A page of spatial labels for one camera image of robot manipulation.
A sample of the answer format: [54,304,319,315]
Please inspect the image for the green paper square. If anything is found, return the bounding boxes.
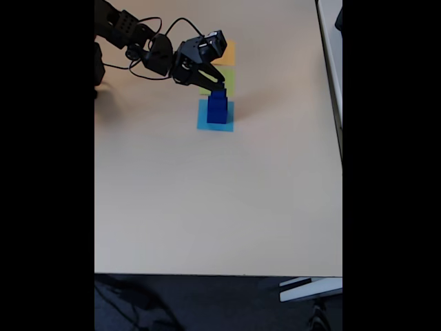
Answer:
[198,67,236,97]

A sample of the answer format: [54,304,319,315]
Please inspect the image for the orange paper square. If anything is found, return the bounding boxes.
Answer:
[210,40,236,66]

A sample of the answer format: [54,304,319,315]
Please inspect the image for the light blue paper square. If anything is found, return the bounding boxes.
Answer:
[196,99,234,133]

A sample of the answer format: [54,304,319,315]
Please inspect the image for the medium blue cube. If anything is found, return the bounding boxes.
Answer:
[210,88,227,108]

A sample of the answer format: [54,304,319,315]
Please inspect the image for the large blue cube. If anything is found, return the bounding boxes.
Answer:
[207,97,229,124]

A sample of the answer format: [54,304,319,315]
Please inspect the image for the white neighbouring desk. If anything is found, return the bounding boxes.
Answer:
[315,0,343,166]

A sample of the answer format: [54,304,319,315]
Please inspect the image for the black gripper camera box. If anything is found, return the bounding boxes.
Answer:
[199,30,228,65]

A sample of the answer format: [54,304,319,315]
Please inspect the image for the black floor cables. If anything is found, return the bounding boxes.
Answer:
[94,277,180,331]

